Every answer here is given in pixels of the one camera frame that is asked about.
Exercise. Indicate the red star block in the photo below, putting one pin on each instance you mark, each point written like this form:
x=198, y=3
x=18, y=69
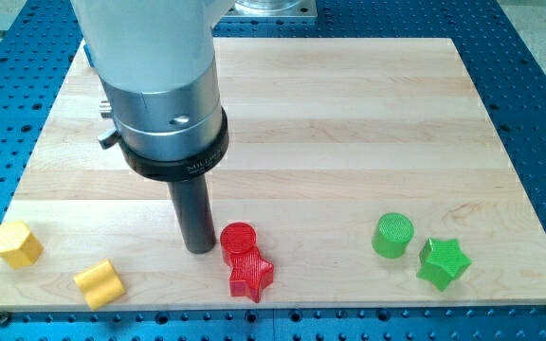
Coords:
x=250, y=274

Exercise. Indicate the red cylinder block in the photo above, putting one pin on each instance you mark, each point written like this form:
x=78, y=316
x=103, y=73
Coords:
x=236, y=239

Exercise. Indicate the green star block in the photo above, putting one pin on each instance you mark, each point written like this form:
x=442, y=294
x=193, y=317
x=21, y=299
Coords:
x=441, y=262

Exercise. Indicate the yellow hexagon block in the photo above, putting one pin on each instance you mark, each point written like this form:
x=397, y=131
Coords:
x=19, y=247

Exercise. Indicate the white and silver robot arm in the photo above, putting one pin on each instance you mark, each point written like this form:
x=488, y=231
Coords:
x=156, y=63

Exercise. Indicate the yellow heart block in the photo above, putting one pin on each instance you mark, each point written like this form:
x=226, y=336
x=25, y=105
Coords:
x=100, y=284

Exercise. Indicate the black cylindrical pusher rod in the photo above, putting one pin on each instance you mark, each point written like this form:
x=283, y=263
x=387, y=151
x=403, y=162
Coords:
x=192, y=209

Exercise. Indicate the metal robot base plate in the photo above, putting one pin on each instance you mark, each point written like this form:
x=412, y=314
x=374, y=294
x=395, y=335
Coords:
x=272, y=11

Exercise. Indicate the light wooden board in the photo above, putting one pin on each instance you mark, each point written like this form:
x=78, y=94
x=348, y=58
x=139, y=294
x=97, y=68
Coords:
x=326, y=136

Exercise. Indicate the green cylinder block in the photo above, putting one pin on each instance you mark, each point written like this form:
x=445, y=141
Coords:
x=392, y=235

